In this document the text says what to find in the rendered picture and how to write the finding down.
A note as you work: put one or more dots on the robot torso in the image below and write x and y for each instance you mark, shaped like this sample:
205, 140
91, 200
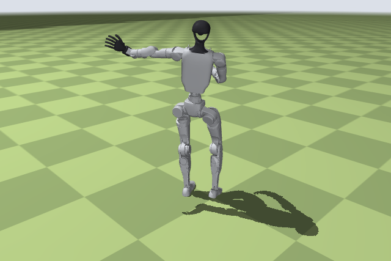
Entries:
196, 70

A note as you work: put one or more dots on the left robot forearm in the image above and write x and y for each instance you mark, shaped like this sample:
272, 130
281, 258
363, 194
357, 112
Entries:
144, 52

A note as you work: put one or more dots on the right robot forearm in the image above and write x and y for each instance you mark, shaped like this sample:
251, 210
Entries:
214, 72

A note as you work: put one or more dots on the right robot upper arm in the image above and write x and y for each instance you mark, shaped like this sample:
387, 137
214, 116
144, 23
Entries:
220, 63

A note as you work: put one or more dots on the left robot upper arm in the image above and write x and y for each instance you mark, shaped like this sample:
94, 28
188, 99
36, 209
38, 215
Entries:
175, 53

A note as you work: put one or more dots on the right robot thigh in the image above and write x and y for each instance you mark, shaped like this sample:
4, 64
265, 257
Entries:
212, 118

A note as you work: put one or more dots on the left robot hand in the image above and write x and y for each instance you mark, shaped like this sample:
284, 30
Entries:
118, 46

